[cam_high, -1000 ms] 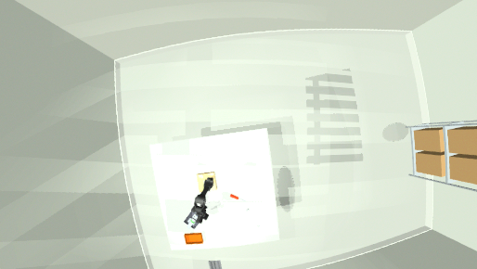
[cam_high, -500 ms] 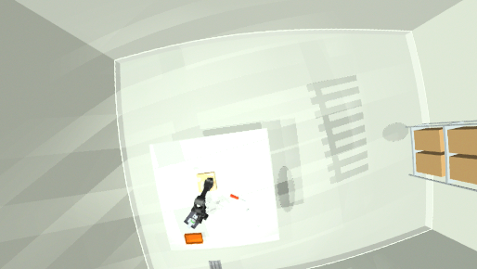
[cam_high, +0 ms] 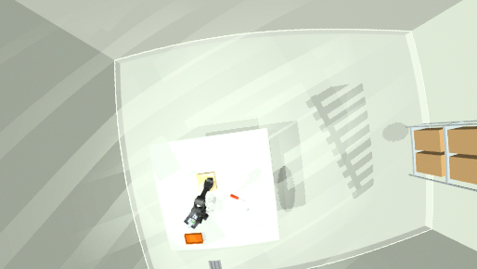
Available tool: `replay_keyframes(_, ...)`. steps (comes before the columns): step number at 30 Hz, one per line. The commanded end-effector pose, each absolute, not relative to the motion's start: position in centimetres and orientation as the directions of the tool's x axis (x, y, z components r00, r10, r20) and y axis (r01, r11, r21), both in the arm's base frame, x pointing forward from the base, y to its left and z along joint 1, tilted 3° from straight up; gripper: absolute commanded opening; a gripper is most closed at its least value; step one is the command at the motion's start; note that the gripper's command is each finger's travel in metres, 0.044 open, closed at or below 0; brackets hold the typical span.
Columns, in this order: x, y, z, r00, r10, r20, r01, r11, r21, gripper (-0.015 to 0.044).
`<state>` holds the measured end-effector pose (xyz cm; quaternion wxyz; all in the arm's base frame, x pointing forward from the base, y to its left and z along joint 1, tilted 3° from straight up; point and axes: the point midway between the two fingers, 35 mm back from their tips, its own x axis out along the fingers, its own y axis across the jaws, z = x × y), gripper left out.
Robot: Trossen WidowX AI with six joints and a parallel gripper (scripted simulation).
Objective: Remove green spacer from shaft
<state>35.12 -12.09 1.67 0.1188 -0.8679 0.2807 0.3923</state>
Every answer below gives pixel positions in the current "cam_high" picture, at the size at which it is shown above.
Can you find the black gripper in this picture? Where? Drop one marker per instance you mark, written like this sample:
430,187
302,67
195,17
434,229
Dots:
204,218

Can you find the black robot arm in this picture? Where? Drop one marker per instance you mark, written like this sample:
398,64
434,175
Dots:
200,200

